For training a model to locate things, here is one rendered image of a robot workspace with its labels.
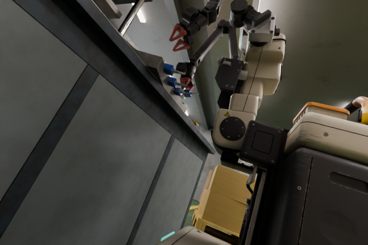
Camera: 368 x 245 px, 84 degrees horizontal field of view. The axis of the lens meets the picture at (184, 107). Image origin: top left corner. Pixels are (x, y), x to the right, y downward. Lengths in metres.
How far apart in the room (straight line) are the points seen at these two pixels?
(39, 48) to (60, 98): 0.14
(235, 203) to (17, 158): 2.54
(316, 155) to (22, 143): 0.79
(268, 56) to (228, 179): 2.09
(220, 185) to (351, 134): 2.23
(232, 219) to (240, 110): 2.14
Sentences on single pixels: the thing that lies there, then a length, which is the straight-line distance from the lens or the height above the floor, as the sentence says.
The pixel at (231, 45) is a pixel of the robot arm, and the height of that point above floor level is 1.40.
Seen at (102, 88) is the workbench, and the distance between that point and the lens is 0.75.
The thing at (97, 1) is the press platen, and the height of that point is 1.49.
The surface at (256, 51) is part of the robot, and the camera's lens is 1.03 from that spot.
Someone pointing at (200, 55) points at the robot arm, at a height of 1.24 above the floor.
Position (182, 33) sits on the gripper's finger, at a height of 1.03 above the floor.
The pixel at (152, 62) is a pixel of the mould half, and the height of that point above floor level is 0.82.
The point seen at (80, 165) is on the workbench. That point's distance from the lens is 0.77.
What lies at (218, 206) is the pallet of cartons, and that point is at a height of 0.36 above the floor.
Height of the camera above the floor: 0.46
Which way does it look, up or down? 19 degrees up
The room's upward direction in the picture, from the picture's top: 22 degrees clockwise
